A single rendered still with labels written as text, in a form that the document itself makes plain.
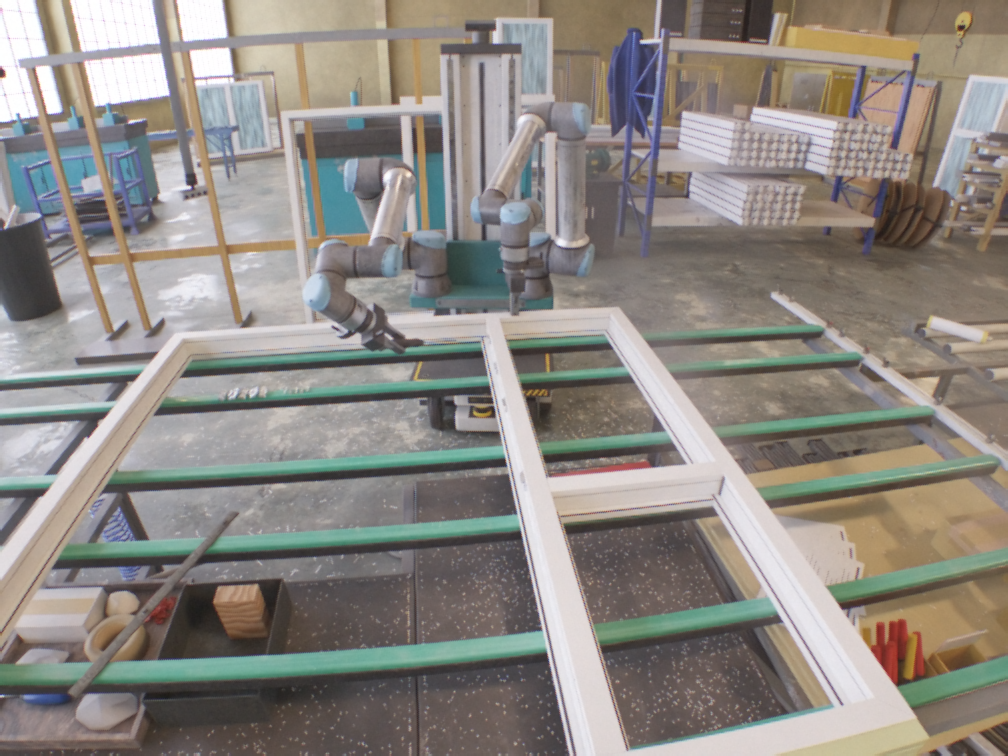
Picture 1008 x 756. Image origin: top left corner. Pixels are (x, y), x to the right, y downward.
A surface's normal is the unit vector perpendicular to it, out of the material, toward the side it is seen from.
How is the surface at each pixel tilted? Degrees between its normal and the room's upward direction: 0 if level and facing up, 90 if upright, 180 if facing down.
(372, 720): 0
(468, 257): 90
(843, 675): 90
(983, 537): 0
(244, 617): 90
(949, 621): 0
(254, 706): 90
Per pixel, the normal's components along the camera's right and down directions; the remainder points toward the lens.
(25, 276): 0.75, 0.39
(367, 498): 0.00, -0.87
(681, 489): 0.13, 0.50
